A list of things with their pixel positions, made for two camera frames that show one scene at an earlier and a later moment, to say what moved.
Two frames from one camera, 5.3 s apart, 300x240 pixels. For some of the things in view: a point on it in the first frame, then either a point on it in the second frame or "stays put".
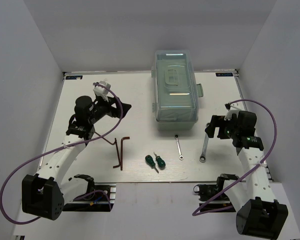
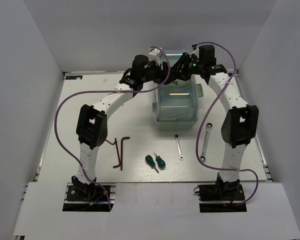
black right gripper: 219,121 → 181,74
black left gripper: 113,111 → 162,74
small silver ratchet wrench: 181,157 stays put
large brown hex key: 122,138 stays put
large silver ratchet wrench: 202,158 stays put
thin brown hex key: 118,154 stays put
